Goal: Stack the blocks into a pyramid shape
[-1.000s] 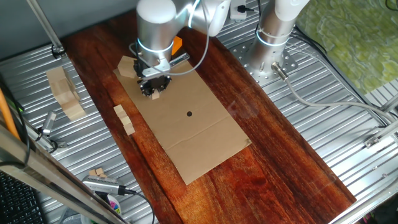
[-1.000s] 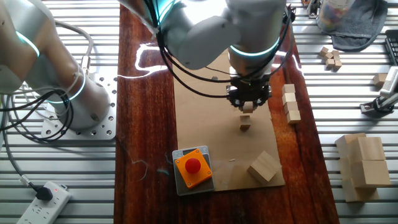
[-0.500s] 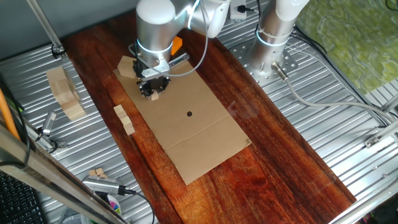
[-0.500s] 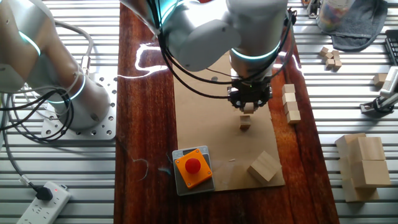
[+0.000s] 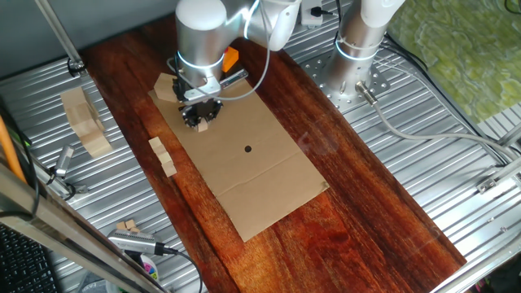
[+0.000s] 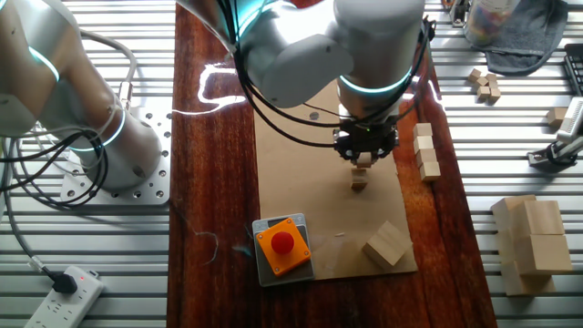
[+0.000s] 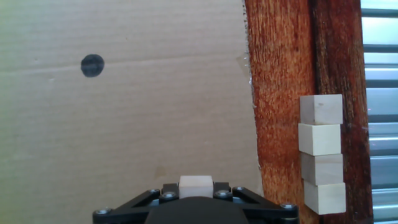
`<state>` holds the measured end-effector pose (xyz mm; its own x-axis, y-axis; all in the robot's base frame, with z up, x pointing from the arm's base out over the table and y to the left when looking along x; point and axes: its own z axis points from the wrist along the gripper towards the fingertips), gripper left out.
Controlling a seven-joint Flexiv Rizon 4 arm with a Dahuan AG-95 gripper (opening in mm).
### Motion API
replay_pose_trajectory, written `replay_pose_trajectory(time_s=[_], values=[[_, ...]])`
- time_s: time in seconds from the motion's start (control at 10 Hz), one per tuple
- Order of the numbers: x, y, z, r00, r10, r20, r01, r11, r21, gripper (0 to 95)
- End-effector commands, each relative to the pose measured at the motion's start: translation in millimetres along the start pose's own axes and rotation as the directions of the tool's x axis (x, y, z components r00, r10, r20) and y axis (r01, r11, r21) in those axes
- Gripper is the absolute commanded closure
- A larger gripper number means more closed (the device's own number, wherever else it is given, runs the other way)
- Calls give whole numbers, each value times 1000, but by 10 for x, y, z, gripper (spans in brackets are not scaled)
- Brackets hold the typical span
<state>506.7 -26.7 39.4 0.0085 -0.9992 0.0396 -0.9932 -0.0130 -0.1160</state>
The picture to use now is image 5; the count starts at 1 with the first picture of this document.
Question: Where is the large wooden cube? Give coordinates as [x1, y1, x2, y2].
[71, 116, 106, 138]
[79, 130, 114, 159]
[64, 101, 101, 125]
[153, 72, 180, 103]
[59, 86, 95, 111]

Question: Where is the aluminium profile with bracket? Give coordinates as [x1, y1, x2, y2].
[475, 156, 521, 195]

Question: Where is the grey cable with metal connector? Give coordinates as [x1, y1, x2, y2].
[354, 80, 521, 164]

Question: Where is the aluminium pole with black foot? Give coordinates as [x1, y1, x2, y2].
[34, 0, 87, 78]

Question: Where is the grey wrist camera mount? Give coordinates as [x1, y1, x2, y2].
[182, 77, 224, 103]

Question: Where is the dark red wooden board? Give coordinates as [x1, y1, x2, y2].
[81, 0, 468, 293]

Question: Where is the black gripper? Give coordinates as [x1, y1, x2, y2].
[181, 100, 224, 130]

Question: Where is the grey cloth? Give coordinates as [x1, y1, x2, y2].
[75, 270, 123, 293]

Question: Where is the brown cardboard sheet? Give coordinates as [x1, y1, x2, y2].
[148, 77, 330, 243]

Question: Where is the orange emergency stop button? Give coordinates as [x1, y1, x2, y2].
[221, 46, 240, 73]

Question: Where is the orange tube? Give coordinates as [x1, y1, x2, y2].
[0, 116, 26, 184]

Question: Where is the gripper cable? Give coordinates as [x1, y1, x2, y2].
[166, 0, 273, 103]

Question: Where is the black power plug with cable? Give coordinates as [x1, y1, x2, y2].
[310, 6, 341, 18]

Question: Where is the black keyboard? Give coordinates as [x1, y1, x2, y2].
[0, 223, 62, 293]

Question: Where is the silver depth camera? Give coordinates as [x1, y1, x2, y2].
[107, 229, 166, 256]
[55, 145, 77, 179]

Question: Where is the black camera cable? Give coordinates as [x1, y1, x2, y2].
[156, 243, 204, 293]

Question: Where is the aluminium frame beam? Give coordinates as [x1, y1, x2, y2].
[0, 160, 168, 293]

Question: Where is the white power strip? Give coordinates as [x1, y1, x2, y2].
[300, 0, 325, 29]

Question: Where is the metal camera mount arm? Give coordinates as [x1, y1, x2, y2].
[47, 164, 90, 201]

